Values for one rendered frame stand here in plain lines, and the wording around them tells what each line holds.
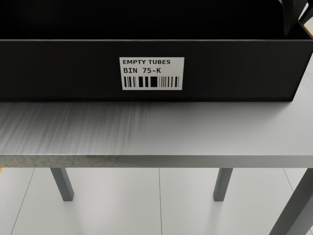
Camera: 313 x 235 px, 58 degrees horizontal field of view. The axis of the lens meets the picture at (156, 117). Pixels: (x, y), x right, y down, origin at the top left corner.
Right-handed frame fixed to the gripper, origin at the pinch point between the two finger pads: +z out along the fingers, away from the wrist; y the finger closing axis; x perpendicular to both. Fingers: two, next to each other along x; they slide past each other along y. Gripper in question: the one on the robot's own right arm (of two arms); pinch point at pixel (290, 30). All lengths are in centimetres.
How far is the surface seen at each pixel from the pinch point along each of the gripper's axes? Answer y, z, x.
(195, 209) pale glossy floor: 7, 89, -16
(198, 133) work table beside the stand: 16.5, 8.4, 15.6
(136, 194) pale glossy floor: 32, 89, -23
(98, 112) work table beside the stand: 32.2, 8.3, 11.0
